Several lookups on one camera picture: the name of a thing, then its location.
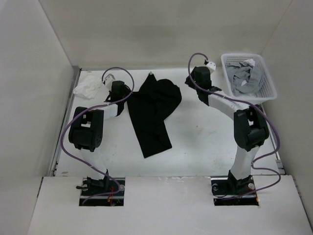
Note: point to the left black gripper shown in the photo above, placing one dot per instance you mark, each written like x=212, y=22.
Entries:
x=127, y=91

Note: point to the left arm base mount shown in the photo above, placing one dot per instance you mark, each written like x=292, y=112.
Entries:
x=101, y=192

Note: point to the white cloth in basket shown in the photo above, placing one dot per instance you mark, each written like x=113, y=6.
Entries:
x=250, y=62

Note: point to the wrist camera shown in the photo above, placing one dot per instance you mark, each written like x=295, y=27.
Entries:
x=210, y=65
x=108, y=81

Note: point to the black tank top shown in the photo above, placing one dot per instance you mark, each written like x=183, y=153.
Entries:
x=148, y=108

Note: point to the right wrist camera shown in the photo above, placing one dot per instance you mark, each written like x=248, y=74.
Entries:
x=210, y=65

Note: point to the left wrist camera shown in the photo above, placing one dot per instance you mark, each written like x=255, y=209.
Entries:
x=108, y=81

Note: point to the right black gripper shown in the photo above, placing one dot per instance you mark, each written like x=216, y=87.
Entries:
x=188, y=81

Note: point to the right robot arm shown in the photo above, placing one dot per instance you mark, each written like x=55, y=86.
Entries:
x=250, y=132

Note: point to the white crumpled cloth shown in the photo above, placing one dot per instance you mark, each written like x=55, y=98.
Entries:
x=88, y=87

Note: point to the white plastic basket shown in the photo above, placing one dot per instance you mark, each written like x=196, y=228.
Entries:
x=268, y=90

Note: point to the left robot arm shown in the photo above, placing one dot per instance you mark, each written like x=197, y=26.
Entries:
x=86, y=128

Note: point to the grey tank top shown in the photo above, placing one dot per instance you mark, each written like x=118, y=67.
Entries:
x=244, y=79

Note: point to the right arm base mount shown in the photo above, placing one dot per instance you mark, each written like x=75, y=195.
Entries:
x=228, y=192

